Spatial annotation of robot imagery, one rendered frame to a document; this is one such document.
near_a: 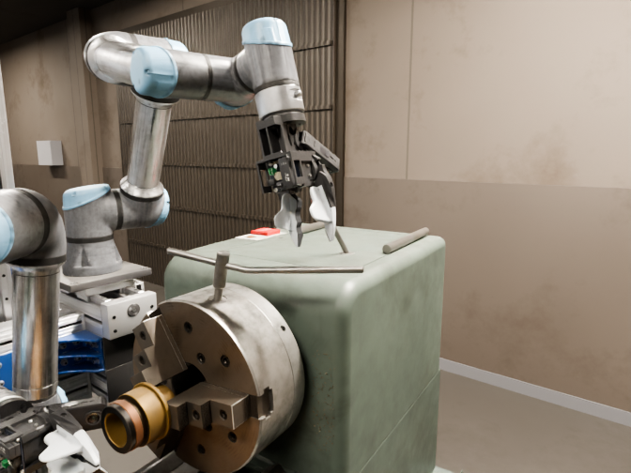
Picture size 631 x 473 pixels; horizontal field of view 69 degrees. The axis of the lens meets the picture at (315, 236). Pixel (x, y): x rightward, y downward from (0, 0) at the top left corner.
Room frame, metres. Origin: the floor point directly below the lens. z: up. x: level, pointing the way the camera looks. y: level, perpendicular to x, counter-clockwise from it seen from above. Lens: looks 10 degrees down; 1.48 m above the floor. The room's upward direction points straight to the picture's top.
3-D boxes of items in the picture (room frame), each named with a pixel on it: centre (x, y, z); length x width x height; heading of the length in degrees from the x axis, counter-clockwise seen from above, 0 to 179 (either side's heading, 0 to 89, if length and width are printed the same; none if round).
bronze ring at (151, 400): (0.65, 0.27, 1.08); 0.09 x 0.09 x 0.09; 58
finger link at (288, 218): (0.76, 0.05, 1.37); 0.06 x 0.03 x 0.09; 148
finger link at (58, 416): (0.59, 0.36, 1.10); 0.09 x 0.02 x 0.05; 58
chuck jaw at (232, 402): (0.66, 0.15, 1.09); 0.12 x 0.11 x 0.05; 58
